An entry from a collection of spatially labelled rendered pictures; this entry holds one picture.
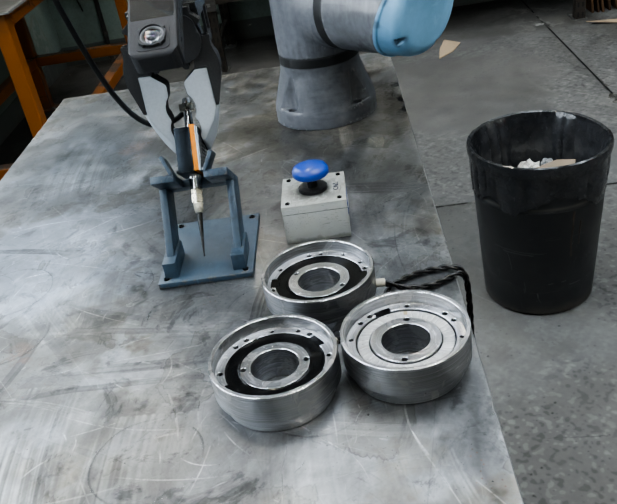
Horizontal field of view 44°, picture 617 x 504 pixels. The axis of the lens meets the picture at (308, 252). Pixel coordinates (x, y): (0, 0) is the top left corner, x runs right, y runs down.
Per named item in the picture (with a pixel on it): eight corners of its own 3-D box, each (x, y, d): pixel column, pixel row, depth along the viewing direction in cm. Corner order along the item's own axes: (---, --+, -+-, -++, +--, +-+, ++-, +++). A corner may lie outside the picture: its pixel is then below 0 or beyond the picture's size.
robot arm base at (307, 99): (279, 99, 123) (268, 38, 118) (373, 86, 122) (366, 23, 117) (275, 136, 110) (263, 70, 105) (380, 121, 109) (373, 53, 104)
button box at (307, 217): (352, 235, 83) (346, 195, 81) (287, 244, 84) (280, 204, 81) (348, 201, 90) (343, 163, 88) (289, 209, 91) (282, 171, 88)
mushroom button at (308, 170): (334, 211, 84) (327, 169, 81) (297, 215, 84) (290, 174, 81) (333, 194, 87) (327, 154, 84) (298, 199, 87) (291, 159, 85)
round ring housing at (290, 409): (261, 459, 58) (250, 419, 55) (196, 391, 65) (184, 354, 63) (369, 391, 62) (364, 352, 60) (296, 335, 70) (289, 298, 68)
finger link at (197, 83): (238, 125, 86) (211, 46, 81) (234, 147, 81) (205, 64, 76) (211, 132, 86) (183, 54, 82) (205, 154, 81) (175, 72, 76)
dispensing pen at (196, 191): (186, 255, 78) (167, 94, 79) (195, 257, 82) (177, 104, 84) (207, 253, 78) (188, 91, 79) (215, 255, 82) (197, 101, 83)
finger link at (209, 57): (233, 96, 79) (205, 12, 75) (232, 101, 78) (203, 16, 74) (190, 107, 80) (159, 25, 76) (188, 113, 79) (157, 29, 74)
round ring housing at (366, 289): (263, 343, 70) (254, 307, 67) (274, 279, 78) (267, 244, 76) (379, 333, 68) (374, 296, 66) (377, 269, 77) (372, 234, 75)
